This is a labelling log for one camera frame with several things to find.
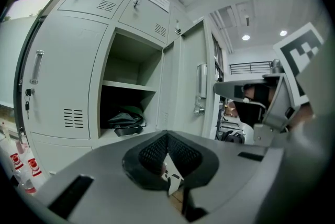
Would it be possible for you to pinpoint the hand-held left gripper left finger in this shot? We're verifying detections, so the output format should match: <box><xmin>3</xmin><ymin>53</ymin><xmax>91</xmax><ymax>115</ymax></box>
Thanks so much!
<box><xmin>38</xmin><ymin>130</ymin><xmax>184</xmax><ymax>224</ymax></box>

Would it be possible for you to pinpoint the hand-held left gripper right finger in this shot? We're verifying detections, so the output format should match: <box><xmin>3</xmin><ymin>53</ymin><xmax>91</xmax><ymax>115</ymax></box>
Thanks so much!
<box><xmin>167</xmin><ymin>130</ymin><xmax>285</xmax><ymax>221</ymax></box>

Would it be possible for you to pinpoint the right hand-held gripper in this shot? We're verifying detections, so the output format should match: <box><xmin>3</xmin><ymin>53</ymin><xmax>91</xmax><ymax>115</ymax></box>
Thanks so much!
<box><xmin>213</xmin><ymin>23</ymin><xmax>325</xmax><ymax>147</ymax></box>

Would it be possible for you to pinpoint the grey metal locker door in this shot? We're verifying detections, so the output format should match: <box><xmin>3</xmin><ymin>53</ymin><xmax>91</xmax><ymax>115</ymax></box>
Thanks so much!
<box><xmin>22</xmin><ymin>16</ymin><xmax>109</xmax><ymax>140</ymax></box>
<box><xmin>156</xmin><ymin>20</ymin><xmax>214</xmax><ymax>140</ymax></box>

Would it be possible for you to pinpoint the small black-headed key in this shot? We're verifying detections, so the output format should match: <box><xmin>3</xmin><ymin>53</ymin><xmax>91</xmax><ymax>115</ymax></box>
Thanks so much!
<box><xmin>24</xmin><ymin>88</ymin><xmax>35</xmax><ymax>120</ymax></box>

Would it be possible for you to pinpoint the grey metal locker bank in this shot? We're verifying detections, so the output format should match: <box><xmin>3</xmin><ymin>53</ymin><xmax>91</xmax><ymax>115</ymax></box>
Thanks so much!
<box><xmin>14</xmin><ymin>0</ymin><xmax>214</xmax><ymax>179</ymax></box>

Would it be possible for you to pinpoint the person's right forearm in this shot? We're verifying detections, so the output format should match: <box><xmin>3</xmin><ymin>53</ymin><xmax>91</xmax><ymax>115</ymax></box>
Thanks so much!
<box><xmin>294</xmin><ymin>104</ymin><xmax>315</xmax><ymax>127</ymax></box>

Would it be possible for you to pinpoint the person's right hand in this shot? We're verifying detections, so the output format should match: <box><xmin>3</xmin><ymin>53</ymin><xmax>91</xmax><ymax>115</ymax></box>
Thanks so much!
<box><xmin>234</xmin><ymin>85</ymin><xmax>272</xmax><ymax>123</ymax></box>

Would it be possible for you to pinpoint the black metal railing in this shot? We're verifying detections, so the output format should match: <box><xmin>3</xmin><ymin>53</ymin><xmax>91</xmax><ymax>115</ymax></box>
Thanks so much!
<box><xmin>229</xmin><ymin>61</ymin><xmax>273</xmax><ymax>75</ymax></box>

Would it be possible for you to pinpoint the black backpack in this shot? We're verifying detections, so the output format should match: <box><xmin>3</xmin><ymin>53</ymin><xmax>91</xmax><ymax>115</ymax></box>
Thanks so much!
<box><xmin>221</xmin><ymin>130</ymin><xmax>245</xmax><ymax>144</ymax></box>

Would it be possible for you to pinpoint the black fabric bag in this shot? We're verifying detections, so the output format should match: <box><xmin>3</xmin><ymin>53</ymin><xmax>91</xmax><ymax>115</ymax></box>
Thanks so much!
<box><xmin>107</xmin><ymin>105</ymin><xmax>147</xmax><ymax>137</ymax></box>

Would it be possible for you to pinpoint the clear bottle red label band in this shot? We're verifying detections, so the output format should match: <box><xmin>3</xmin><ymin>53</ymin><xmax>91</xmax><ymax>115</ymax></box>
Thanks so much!
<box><xmin>18</xmin><ymin>175</ymin><xmax>37</xmax><ymax>195</ymax></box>

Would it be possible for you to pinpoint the pink plastic container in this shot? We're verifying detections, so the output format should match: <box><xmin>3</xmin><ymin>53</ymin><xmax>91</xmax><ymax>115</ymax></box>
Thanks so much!
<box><xmin>15</xmin><ymin>139</ymin><xmax>29</xmax><ymax>154</ymax></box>

